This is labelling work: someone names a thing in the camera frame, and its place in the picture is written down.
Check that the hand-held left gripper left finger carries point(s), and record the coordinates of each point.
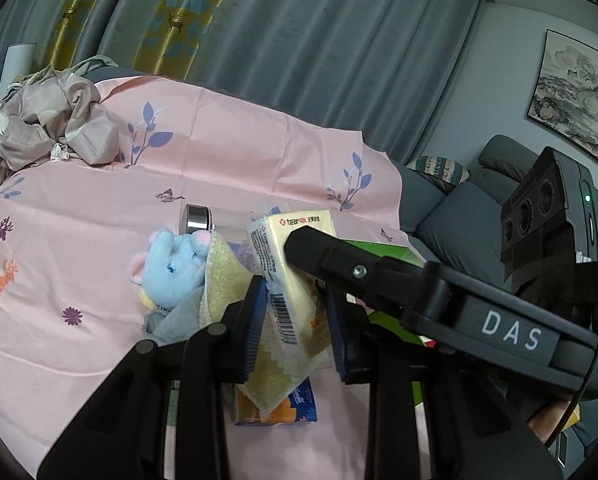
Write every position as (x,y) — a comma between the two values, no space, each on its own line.
(256,330)

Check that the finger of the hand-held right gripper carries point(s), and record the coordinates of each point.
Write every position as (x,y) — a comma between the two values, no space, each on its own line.
(359,272)

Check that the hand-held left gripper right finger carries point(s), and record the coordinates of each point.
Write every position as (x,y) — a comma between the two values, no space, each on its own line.
(340,345)

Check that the green box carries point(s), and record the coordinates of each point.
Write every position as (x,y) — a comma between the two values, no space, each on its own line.
(379,251)

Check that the yellow tissue packet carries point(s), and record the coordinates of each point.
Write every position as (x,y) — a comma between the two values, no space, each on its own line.
(279,270)

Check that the yellow towel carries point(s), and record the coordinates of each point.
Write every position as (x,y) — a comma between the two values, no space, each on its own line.
(224,270)

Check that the grey cloth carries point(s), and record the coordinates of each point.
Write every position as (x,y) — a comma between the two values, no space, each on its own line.
(179,322)

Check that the blue and orange tissue packet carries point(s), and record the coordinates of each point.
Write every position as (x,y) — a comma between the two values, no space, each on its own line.
(299,408)

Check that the grey sofa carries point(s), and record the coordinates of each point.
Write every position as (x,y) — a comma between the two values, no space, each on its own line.
(449,225)

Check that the blue plush elephant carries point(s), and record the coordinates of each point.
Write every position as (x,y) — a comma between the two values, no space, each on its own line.
(171,270)

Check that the glass bottle with metal cap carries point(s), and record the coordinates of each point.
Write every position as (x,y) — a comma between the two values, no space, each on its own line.
(196,220)

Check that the green patterned cushion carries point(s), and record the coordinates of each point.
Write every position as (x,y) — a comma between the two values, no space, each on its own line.
(439,172)

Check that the pink printed bedsheet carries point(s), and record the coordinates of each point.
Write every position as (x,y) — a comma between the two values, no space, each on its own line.
(79,260)

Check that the grey curtain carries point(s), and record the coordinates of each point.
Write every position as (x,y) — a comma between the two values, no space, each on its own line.
(329,35)

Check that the framed landscape painting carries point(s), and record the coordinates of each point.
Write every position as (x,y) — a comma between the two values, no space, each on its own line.
(574,95)

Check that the crumpled beige cloth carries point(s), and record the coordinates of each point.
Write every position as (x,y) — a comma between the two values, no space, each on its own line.
(54,115)

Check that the yellow printed curtain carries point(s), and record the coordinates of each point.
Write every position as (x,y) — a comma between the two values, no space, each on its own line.
(179,15)

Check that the white cylinder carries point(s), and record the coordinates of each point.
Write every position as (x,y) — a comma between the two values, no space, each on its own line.
(21,65)

